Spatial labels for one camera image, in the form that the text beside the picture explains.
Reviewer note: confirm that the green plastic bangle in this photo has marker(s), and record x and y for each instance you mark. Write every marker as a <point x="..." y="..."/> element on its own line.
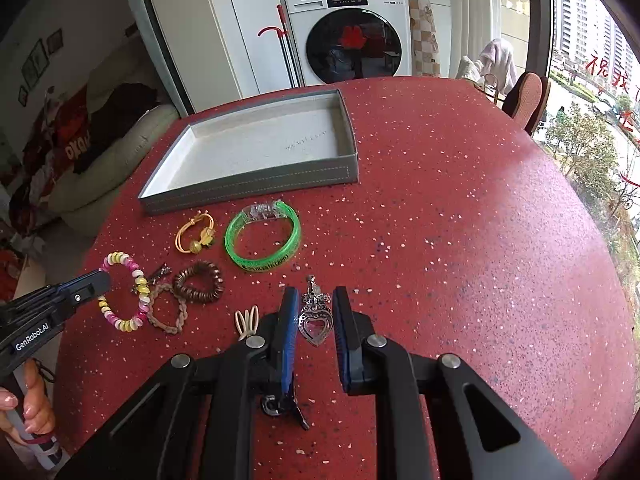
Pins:
<point x="263" y="236"/>

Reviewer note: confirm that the white washing machine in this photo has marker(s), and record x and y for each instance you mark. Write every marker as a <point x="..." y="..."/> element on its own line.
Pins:
<point x="341" y="40"/>

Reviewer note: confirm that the checkered hanging towel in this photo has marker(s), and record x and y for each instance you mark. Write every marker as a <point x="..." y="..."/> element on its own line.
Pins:
<point x="424" y="41"/>

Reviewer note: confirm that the red printed cloth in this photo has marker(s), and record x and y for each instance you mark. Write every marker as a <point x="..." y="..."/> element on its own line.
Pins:
<point x="59" y="135"/>

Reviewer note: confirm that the red handled mop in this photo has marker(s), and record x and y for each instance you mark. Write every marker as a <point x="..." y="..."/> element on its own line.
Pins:
<point x="284" y="40"/>

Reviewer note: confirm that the black clothing on sofa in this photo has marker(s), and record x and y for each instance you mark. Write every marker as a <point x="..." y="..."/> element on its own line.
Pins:
<point x="123" y="108"/>

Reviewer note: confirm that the pink cloth on chair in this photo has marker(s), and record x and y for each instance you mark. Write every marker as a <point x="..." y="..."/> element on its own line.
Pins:
<point x="496" y="60"/>

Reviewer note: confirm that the brown wooden chair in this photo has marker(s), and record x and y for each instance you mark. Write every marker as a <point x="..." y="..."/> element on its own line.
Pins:
<point x="526" y="102"/>

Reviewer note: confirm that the white cabinet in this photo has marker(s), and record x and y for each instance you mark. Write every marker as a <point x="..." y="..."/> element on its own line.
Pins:
<point x="211" y="52"/>

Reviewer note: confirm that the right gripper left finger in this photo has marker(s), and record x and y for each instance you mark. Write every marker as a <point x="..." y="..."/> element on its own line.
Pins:
<point x="280" y="331"/>

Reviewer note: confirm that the person's left hand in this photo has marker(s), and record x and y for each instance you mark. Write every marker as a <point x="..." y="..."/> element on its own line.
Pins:
<point x="38" y="411"/>

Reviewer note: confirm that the silver heart pendant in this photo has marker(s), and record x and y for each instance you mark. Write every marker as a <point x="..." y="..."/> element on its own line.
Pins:
<point x="315" y="320"/>

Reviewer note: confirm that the grey jewelry tray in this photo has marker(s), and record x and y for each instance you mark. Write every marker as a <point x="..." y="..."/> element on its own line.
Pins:
<point x="283" y="144"/>

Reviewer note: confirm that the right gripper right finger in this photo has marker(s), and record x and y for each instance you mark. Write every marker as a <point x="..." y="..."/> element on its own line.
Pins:
<point x="351" y="330"/>

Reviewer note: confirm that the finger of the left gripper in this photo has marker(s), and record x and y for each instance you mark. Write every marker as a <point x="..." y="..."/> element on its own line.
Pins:
<point x="53" y="304"/>

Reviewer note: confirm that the black claw hair clip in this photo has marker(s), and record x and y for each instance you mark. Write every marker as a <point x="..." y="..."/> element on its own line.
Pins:
<point x="285" y="404"/>

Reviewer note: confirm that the beige bunny hair clip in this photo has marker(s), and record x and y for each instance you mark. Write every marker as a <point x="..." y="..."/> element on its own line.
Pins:
<point x="247" y="322"/>

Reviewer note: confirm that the cream leather sofa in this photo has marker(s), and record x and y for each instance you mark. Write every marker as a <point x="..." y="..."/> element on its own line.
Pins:
<point x="84" y="200"/>

